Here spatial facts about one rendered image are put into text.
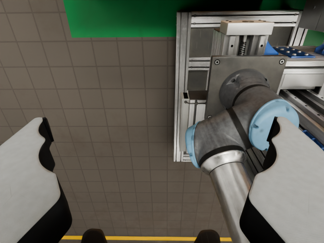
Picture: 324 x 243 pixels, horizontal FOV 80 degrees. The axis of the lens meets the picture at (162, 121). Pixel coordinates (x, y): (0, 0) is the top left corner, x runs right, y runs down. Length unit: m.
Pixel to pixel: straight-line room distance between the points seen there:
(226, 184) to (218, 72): 0.34
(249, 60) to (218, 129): 0.26
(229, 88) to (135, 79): 1.23
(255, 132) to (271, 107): 0.06
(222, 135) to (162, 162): 1.79
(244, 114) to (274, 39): 1.16
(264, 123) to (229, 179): 0.14
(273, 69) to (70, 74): 1.59
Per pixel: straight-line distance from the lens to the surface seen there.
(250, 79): 0.61
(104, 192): 2.74
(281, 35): 1.63
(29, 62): 2.03
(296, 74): 0.85
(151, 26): 1.64
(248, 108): 0.51
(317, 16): 1.33
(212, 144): 0.48
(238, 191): 0.45
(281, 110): 0.49
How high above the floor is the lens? 1.63
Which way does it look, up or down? 58 degrees down
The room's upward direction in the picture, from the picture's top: 178 degrees counter-clockwise
